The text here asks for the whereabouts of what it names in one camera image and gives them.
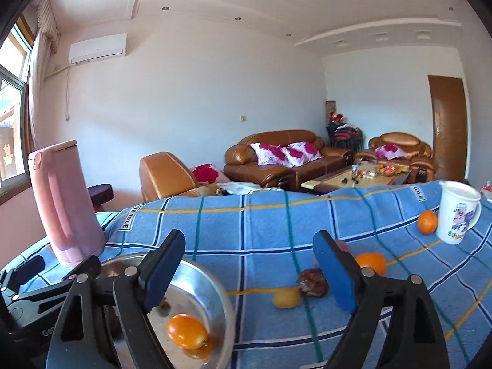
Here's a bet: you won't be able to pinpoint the brown leather armchair far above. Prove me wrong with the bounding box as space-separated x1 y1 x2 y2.
354 132 437 182

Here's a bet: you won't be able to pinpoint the wooden coffee table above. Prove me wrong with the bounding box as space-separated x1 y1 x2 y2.
301 161 411 195

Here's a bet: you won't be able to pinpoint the blue plaid tablecloth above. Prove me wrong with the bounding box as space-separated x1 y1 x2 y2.
97 182 491 368

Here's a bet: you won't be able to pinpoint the dark brown mangosteen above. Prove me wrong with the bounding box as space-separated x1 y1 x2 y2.
297 268 329 297

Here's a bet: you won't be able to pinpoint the stacked dark chairs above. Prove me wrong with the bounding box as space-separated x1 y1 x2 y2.
326 122 363 153

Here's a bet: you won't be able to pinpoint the white cartoon mug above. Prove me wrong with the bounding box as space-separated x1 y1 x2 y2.
436 181 482 245

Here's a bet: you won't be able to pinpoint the small orange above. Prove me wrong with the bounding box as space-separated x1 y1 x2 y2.
166 313 208 350

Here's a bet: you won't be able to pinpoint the long brown leather sofa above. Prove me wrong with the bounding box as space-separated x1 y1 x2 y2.
224 130 353 191

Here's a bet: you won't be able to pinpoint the pink floral cushion near chair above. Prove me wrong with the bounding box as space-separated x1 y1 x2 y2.
191 163 230 184

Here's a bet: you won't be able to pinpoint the pink floral cushion on armchair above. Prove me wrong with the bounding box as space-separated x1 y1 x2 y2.
375 143 408 161

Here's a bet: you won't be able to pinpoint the small yellow round fruit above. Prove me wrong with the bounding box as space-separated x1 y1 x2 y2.
272 288 301 309

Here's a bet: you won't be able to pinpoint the purple red onion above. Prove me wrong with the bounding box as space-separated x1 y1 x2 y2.
334 239 350 253

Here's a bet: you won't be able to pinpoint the pink electric kettle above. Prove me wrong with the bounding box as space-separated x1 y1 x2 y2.
27 140 106 268

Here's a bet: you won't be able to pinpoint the white wall air conditioner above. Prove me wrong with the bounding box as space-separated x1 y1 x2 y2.
68 34 128 65

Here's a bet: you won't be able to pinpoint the window with frame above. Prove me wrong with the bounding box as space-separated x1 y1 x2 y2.
1 15 34 203

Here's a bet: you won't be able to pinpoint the large orange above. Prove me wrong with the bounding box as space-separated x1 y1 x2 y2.
355 252 387 276

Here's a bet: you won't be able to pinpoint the brown wooden door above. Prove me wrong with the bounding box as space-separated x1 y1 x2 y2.
428 75 468 182

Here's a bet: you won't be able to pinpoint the silver metal plate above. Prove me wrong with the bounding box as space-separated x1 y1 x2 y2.
96 252 236 369

